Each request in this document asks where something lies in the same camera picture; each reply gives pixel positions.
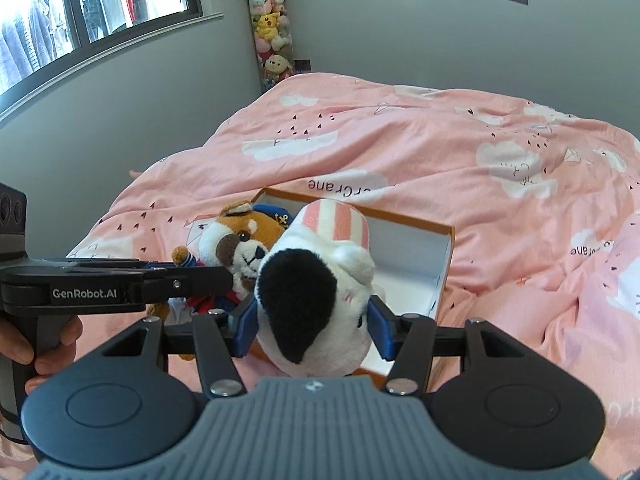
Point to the pink printed blanket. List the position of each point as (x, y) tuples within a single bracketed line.
[(450, 170)]

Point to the row of hanging clothes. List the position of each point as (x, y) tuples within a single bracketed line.
[(40, 25)]

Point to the orange cardboard box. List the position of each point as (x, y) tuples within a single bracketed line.
[(415, 270)]

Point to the window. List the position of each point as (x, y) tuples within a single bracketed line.
[(100, 10)]

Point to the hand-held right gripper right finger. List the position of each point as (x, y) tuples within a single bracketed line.
[(377, 327)]

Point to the brown plush toy navy hat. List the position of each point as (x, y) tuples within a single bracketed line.
[(235, 240)]

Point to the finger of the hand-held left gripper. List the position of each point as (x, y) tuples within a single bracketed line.
[(125, 262), (190, 282)]

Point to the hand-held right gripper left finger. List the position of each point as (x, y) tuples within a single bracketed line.
[(247, 327)]

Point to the black wall socket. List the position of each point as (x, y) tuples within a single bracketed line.
[(302, 65)]

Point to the person's left hand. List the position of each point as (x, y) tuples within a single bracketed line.
[(55, 360)]

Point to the white plush toy striped hat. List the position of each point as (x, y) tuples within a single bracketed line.
[(330, 345)]

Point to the clear tube of plush toys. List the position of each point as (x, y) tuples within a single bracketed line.
[(270, 25)]

